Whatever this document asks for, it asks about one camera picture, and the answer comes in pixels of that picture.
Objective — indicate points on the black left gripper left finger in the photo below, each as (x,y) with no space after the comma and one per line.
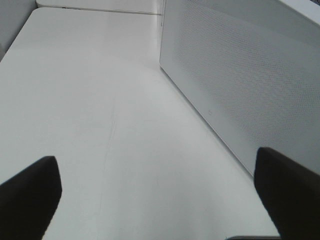
(29,199)

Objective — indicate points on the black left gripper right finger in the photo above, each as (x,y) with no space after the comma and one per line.
(290,193)

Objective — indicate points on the white microwave door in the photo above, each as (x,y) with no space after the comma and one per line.
(251,68)

